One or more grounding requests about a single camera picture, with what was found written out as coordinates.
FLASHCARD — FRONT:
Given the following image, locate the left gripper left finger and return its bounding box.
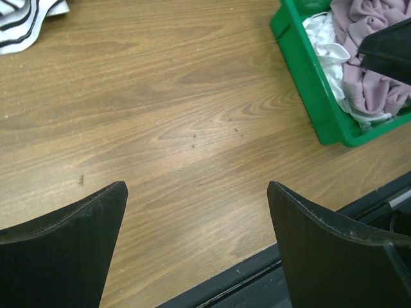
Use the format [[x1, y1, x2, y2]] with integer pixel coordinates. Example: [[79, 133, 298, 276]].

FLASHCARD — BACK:
[[1, 181, 128, 307]]

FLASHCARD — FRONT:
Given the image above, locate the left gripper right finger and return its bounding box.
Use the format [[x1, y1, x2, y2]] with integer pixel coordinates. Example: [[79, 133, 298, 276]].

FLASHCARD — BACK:
[[267, 182, 410, 307]]

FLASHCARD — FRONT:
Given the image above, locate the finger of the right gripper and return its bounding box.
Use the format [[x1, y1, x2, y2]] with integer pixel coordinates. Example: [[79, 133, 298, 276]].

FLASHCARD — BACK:
[[358, 19, 411, 85]]

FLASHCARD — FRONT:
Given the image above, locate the thin-striped tank top hanging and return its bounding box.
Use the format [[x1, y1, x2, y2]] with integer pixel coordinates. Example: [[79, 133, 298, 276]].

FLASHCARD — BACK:
[[1, 0, 69, 55]]

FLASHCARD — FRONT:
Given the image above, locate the mauve garment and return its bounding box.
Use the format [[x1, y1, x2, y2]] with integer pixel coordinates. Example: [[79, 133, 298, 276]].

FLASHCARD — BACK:
[[330, 0, 410, 117]]

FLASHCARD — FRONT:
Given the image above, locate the white garment in bin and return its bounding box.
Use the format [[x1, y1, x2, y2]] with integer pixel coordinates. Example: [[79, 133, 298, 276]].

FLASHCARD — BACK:
[[302, 11, 392, 130]]

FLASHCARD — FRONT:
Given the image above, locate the green plastic bin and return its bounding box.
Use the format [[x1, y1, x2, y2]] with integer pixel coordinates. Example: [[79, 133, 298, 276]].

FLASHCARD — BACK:
[[270, 1, 410, 147]]

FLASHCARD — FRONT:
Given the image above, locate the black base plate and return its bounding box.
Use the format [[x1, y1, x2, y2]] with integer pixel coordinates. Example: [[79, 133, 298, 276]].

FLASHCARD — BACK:
[[164, 174, 410, 307]]

